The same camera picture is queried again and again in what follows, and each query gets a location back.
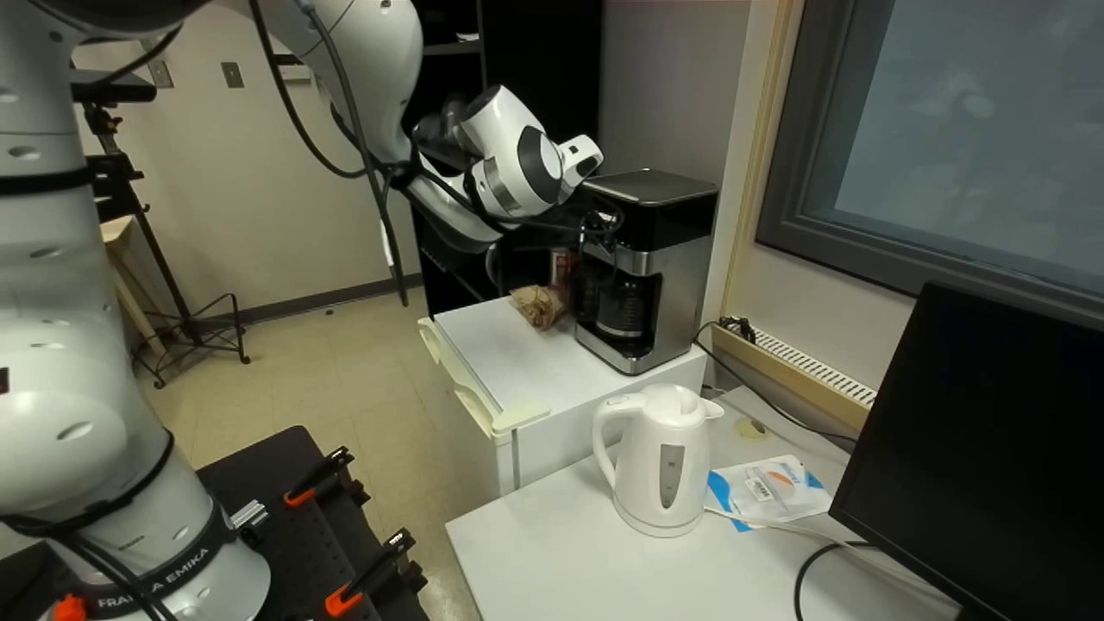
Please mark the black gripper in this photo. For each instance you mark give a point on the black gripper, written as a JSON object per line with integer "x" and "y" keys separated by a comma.
{"x": 541, "y": 225}

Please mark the black silver coffee maker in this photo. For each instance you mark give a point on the black silver coffee maker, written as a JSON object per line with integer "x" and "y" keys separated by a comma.
{"x": 650, "y": 277}

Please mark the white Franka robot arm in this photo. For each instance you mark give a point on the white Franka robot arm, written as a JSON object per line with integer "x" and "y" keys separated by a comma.
{"x": 58, "y": 346}

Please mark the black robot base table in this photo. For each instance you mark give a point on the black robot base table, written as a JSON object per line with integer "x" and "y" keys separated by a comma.
{"x": 300, "y": 541}

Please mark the small brown jar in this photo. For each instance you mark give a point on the small brown jar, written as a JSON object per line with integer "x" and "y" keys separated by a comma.
{"x": 565, "y": 271}

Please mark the brown crumpled lump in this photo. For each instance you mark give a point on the brown crumpled lump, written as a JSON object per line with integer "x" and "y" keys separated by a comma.
{"x": 538, "y": 307}

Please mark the white mini fridge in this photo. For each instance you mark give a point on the white mini fridge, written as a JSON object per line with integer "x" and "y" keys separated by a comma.
{"x": 541, "y": 368}

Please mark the tall black shelf unit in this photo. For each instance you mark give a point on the tall black shelf unit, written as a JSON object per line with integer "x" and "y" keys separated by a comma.
{"x": 555, "y": 69}

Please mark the black power plug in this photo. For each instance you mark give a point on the black power plug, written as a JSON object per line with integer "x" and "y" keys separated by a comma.
{"x": 738, "y": 329}

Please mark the white electric kettle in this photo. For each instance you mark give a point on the white electric kettle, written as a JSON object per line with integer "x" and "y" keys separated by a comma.
{"x": 656, "y": 461}

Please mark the white baseboard heater vent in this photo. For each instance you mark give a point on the white baseboard heater vent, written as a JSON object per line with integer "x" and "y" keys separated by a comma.
{"x": 807, "y": 373}

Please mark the white blue orange packet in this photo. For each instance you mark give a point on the white blue orange packet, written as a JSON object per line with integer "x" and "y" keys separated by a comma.
{"x": 770, "y": 487}

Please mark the black orange spring clamp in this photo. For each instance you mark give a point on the black orange spring clamp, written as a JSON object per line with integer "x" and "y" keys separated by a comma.
{"x": 316, "y": 476}
{"x": 366, "y": 571}

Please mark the dark framed window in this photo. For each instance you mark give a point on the dark framed window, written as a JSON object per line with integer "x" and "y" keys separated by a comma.
{"x": 979, "y": 141}

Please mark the light wooden stool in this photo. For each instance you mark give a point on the light wooden stool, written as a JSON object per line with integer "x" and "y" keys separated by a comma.
{"x": 125, "y": 277}

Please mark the black computer monitor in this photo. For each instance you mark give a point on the black computer monitor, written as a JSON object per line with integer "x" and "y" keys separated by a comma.
{"x": 990, "y": 461}

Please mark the black camera tripod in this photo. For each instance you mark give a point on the black camera tripod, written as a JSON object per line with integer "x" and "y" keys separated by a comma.
{"x": 149, "y": 242}

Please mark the large grey wall plate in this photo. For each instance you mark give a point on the large grey wall plate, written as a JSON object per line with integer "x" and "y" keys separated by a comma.
{"x": 160, "y": 69}

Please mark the black stereo camera bar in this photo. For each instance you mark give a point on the black stereo camera bar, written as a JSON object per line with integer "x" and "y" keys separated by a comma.
{"x": 117, "y": 89}

